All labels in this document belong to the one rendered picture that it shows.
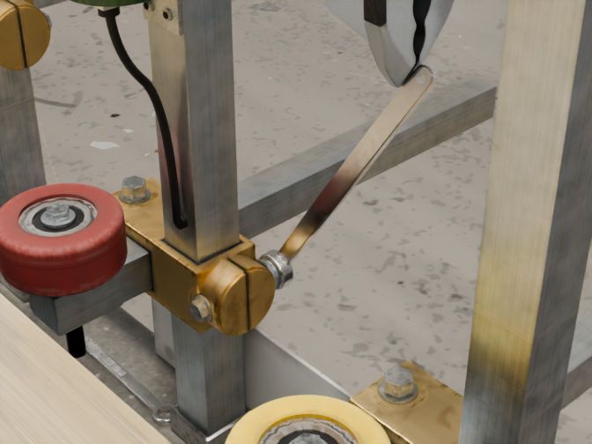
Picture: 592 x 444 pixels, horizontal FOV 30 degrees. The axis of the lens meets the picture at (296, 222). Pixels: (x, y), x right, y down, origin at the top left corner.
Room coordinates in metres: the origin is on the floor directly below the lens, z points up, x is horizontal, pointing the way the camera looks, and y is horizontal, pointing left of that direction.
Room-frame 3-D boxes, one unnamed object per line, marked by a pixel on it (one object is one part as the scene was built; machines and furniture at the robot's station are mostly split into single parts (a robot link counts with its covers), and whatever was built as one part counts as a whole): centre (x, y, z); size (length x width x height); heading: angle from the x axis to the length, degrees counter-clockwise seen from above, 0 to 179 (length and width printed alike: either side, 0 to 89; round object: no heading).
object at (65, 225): (0.57, 0.15, 0.85); 0.08 x 0.08 x 0.11
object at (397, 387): (0.46, -0.06, 0.86); 0.02 x 0.02 x 0.01
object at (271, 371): (0.59, 0.02, 0.75); 0.26 x 0.01 x 0.10; 42
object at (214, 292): (0.61, 0.08, 0.85); 0.13 x 0.06 x 0.05; 42
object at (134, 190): (0.65, 0.11, 0.88); 0.02 x 0.02 x 0.01
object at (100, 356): (0.68, 0.16, 0.70); 0.20 x 0.02 x 0.01; 41
